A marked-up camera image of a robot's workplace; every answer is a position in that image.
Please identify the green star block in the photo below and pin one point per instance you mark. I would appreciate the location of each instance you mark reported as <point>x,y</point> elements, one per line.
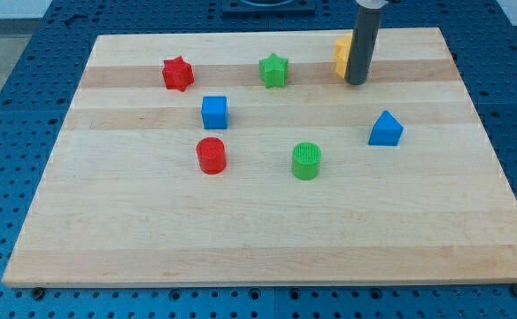
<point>274,71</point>

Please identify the red star block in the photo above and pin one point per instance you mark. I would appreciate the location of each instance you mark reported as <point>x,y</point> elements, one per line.
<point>177,73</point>

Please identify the light wooden board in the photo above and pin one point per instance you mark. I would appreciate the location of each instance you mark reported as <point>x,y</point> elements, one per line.
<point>123,202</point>

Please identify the green cylinder block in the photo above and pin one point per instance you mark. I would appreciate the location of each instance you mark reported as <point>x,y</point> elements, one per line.
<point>306,158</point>

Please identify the red cylinder block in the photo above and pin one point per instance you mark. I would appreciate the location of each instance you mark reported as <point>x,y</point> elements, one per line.
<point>211,155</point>

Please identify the blue cube block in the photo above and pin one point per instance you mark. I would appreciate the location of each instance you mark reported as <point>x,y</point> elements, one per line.
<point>214,112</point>

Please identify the blue pentagon block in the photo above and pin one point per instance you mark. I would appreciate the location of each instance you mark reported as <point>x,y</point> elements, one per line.
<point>386,131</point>

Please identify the yellow block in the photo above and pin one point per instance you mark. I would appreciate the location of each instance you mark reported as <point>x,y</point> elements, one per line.
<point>341,53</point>

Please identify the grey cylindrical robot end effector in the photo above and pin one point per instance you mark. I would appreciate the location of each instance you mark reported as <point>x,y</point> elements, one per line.
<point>367,24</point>

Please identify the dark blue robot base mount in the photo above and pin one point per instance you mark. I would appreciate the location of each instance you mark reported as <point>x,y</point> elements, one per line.
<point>238,7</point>

